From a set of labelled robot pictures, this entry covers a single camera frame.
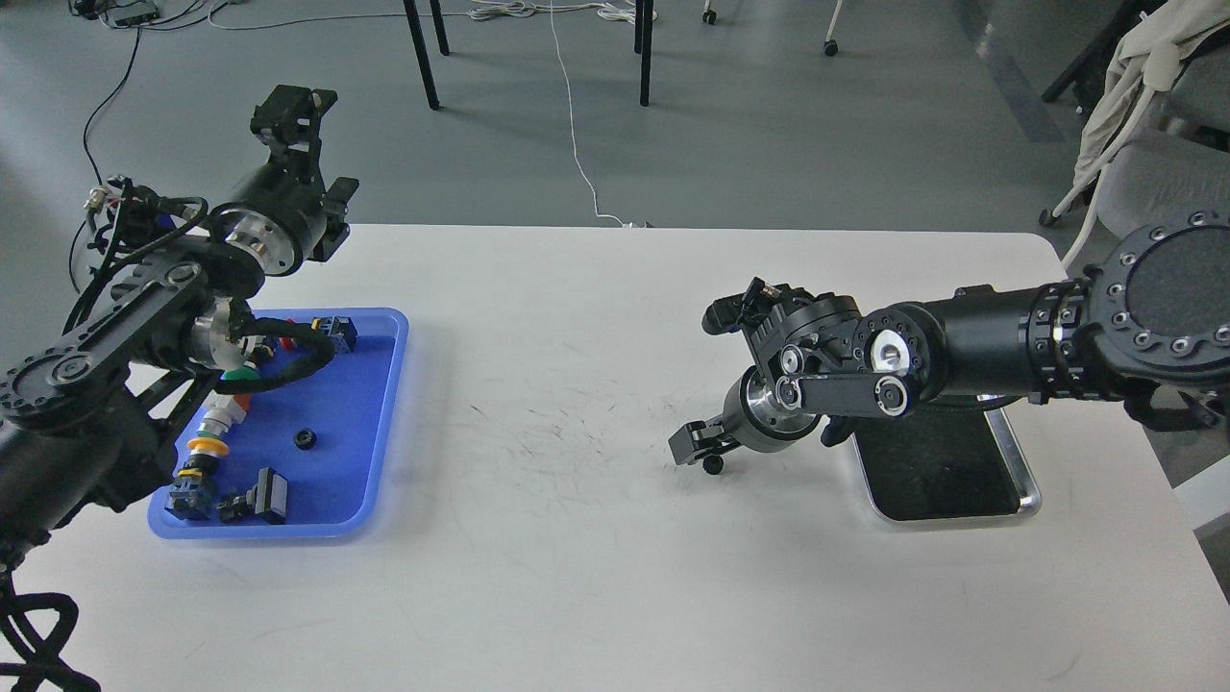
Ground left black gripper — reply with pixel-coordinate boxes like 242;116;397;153
209;85;360;277

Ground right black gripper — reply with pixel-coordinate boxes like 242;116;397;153
669;372;820;467

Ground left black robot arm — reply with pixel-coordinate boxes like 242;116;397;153
1;85;359;691

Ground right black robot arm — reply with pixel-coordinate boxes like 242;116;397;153
669;209;1229;474

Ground silver metal tray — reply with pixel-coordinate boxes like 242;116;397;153
851;408;1042;530

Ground blue plastic tray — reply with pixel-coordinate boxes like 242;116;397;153
146;309;411;540

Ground black table leg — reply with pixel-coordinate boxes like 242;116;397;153
403;0;450;111
633;0;656;107

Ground white orange push button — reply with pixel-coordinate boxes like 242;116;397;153
196;391;251;439

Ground black table leg right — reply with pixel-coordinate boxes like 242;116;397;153
633;0;656;107

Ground grey office chair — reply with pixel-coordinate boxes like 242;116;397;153
1041;45;1228;268

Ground beige cloth on chair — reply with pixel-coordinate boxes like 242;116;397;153
1070;1;1229;194

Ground red button black switch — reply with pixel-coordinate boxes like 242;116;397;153
280;315;357;355

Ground black floor cable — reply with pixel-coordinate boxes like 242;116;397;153
66;0;232;289

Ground green push button switch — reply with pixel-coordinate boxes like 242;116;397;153
214;363;277;397

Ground white floor cable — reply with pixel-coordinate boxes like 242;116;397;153
469;0;661;230

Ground black square switch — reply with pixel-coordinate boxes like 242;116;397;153
218;467;288;525

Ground yellow push button switch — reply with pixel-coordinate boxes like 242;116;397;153
165;433;230;521

